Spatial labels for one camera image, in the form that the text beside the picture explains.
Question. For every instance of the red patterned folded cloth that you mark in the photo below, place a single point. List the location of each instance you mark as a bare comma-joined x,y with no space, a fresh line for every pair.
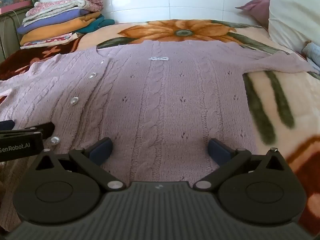
58,38

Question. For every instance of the lilac towel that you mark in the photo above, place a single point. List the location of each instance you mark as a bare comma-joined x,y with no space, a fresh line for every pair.
162,92

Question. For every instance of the green metal bed headboard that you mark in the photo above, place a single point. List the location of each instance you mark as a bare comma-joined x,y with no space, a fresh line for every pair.
10,33

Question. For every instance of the mauve pillow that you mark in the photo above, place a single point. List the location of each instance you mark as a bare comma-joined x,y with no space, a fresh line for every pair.
257,10

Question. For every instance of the floral plush blanket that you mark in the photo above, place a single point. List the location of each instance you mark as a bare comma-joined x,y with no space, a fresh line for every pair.
307,105

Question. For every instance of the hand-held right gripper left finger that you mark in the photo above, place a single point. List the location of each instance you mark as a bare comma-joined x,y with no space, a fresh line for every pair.
101,151

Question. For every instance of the white pillow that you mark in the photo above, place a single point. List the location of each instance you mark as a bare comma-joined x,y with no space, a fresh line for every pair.
292,12

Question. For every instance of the blue striped cloth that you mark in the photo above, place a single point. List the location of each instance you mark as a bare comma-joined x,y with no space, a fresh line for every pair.
312,52

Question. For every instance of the teal folded garment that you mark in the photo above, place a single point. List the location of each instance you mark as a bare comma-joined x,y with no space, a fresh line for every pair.
95,26

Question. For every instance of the orange folded garment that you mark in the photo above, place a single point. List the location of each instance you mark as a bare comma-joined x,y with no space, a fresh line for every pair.
50,33

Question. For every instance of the purple folded garment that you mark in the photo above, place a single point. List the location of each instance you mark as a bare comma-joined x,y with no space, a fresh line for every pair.
50,22

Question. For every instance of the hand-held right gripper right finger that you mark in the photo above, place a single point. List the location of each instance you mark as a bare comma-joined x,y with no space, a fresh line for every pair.
220,152

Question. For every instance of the grey fleece folded garment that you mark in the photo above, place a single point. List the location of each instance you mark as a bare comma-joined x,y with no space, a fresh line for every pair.
72,7

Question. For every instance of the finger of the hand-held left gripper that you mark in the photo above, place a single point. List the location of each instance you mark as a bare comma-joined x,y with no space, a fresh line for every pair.
46,129
6,125

